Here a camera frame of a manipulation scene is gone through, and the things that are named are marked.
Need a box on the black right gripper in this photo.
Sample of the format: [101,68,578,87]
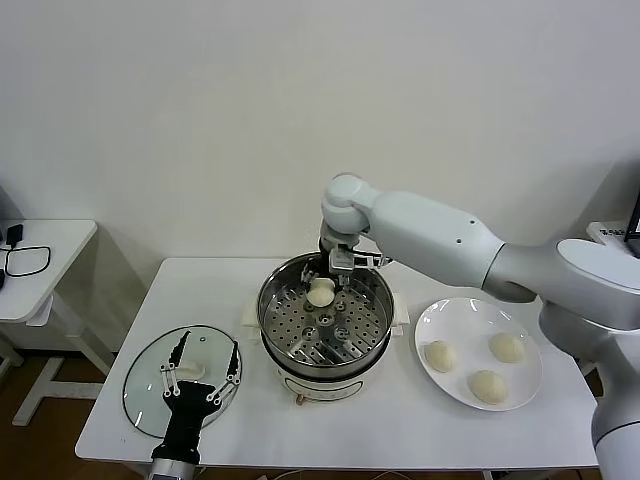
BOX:
[298,237,357,290]

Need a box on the black looped cable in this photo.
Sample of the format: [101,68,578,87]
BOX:
[0,244,53,279]

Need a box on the white electric cooker base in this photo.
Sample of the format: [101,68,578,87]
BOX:
[241,292,410,407]

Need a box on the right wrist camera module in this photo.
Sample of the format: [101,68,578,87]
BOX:
[349,248,392,270]

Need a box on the white steamed baozi bun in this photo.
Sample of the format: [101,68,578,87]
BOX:
[487,333,528,362]
[467,369,509,404]
[305,278,336,307]
[423,340,459,374]

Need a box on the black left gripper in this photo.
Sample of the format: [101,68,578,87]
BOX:
[151,329,241,459]

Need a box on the white round plate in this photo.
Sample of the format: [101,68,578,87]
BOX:
[413,297,544,413]

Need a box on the steel perforated steamer basket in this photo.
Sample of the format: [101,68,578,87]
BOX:
[256,253,395,369]

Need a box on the glass lid with white handle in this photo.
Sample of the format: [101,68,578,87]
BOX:
[122,324,244,441]

